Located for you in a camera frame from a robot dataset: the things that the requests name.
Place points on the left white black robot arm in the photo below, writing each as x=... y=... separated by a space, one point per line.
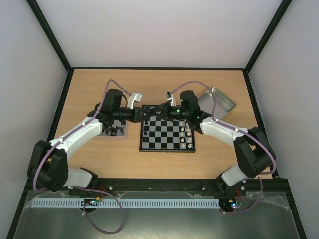
x=48 y=168

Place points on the black aluminium frame rail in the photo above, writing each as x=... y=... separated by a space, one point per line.
x=204 y=187

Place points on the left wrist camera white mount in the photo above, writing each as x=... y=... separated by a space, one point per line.
x=134 y=98

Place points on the pink tin with black pieces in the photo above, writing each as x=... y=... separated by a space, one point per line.
x=102 y=136

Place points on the black silver chess board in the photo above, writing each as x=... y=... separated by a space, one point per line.
x=164 y=136

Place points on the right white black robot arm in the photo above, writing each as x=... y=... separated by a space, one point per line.
x=252 y=149

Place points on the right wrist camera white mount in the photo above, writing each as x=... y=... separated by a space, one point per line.
x=170 y=98

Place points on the gold silver empty tin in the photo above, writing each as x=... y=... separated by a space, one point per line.
x=224 y=105

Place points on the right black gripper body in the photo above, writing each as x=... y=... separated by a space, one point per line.
x=166 y=111

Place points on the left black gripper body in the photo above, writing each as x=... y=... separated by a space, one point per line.
x=134 y=118

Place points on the light blue slotted cable duct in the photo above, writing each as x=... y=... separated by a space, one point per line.
x=126 y=203

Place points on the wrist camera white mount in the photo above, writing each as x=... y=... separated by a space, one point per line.
x=134 y=98
x=170 y=98

